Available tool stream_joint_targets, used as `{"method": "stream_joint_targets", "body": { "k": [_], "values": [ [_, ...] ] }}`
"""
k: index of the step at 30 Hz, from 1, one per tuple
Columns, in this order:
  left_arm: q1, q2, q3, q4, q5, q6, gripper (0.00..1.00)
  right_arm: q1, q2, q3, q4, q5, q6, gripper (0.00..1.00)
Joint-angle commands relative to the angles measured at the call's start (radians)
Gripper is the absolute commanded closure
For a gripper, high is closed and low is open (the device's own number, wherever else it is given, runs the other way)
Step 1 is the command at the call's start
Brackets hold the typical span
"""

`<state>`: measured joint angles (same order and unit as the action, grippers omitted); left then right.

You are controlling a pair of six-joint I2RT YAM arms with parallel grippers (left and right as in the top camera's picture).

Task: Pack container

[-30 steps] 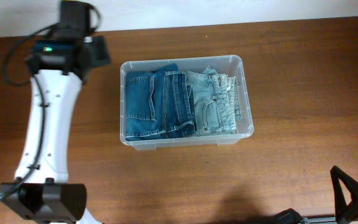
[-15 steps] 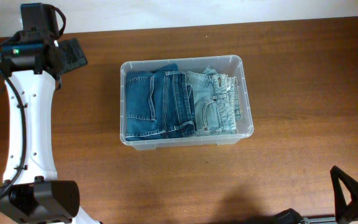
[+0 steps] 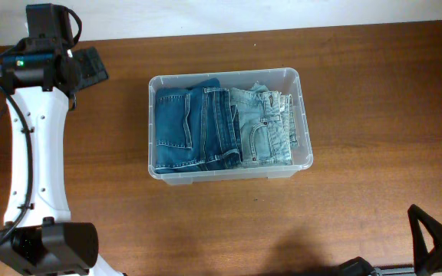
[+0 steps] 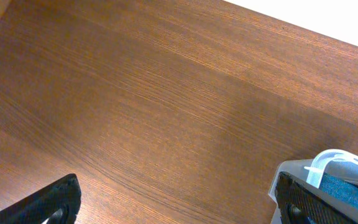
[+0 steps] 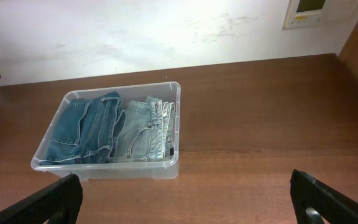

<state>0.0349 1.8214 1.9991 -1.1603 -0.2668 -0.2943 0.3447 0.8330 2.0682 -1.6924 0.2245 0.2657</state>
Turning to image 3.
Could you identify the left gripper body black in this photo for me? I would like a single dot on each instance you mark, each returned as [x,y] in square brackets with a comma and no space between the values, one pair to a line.
[91,68]

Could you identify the dark blue jeans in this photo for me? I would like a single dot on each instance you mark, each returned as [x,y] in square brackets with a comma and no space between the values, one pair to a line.
[196,129]

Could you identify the light blue jeans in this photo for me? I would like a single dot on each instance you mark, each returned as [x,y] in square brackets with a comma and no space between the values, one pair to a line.
[267,126]

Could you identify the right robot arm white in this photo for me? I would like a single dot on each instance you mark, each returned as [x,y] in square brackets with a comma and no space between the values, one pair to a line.
[426,234]

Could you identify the clear plastic storage bin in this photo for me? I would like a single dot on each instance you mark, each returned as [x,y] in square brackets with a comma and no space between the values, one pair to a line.
[285,80]

